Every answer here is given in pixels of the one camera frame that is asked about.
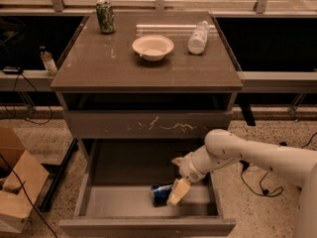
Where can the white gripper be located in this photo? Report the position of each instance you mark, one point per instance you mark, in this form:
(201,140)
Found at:
(188,170)

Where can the blue pepsi can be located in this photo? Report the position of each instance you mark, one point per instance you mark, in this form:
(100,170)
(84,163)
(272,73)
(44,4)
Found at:
(160,194)

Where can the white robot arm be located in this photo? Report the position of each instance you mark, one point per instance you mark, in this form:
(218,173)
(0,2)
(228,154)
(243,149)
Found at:
(222,148)

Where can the open middle drawer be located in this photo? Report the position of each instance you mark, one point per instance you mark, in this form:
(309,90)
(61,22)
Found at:
(115,199)

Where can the grey drawer cabinet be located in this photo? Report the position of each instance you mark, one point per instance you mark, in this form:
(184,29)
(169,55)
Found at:
(104,73)

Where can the closed top drawer front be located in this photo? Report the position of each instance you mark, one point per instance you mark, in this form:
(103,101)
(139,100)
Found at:
(144,124)

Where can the green soda can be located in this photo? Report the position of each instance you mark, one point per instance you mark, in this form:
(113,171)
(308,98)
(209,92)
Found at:
(105,17)

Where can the black power adapter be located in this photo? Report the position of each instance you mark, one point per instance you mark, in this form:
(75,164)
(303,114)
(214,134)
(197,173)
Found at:
(245,165)

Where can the white bowl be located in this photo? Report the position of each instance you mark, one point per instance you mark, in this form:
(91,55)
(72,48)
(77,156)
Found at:
(153,47)

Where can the clear plastic water bottle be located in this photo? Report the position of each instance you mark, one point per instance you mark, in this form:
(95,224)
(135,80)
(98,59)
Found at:
(198,39)

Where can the cardboard box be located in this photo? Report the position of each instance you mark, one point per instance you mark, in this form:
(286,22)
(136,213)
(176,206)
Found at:
(22,180)

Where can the small bottle on ledge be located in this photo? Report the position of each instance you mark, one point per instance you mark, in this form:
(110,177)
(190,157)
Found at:
(47,59)

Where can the black device on ledge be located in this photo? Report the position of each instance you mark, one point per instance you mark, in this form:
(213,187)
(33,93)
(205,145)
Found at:
(12,70)

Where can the black left floor rail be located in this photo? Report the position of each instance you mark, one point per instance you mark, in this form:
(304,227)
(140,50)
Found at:
(57,171)

